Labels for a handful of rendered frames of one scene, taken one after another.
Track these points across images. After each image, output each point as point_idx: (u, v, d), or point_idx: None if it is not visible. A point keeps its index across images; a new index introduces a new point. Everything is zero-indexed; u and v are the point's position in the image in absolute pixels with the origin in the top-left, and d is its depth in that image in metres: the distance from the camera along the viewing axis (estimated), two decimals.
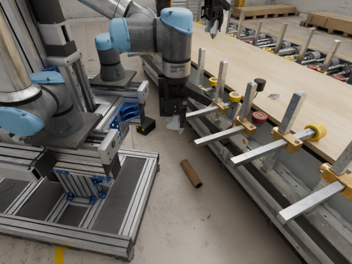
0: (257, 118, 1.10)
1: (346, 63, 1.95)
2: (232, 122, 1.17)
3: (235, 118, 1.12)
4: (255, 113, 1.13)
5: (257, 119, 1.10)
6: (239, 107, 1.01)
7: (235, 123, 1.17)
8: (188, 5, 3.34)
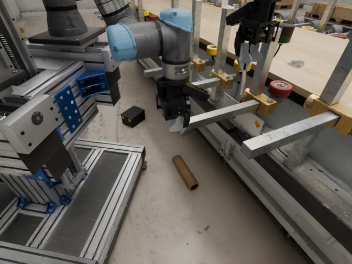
0: (278, 88, 0.73)
1: None
2: (240, 96, 0.81)
3: (243, 87, 0.76)
4: (274, 83, 0.77)
5: (278, 89, 0.74)
6: None
7: (244, 97, 0.80)
8: None
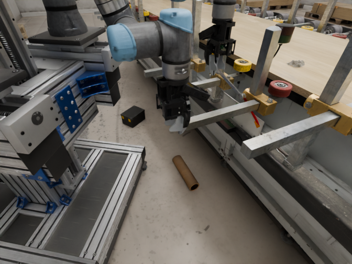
0: (278, 88, 0.73)
1: None
2: (240, 97, 0.81)
3: (232, 86, 0.81)
4: (274, 83, 0.77)
5: (278, 89, 0.74)
6: None
7: (243, 94, 0.80)
8: None
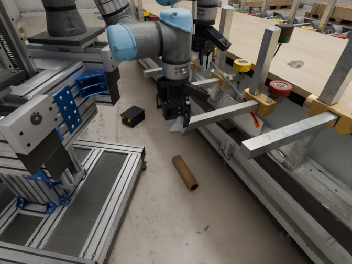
0: (277, 88, 0.73)
1: None
2: (239, 97, 0.81)
3: (232, 86, 0.81)
4: (274, 83, 0.77)
5: (277, 89, 0.73)
6: (213, 65, 0.84)
7: (242, 94, 0.80)
8: None
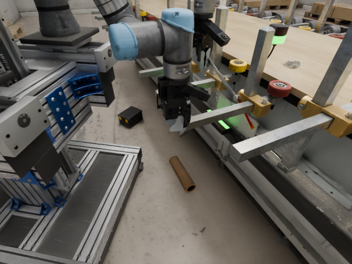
0: (277, 88, 0.73)
1: None
2: (234, 98, 0.80)
3: (228, 86, 0.80)
4: (273, 83, 0.77)
5: (277, 89, 0.73)
6: (210, 62, 0.81)
7: (238, 95, 0.79)
8: None
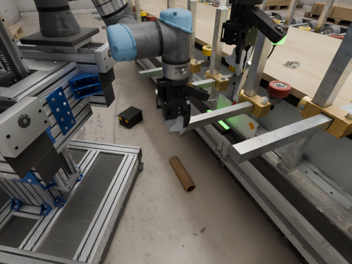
0: (277, 89, 0.73)
1: None
2: (234, 98, 0.80)
3: (239, 91, 0.75)
4: (273, 83, 0.77)
5: (277, 90, 0.73)
6: (247, 68, 0.63)
7: (239, 99, 0.79)
8: None
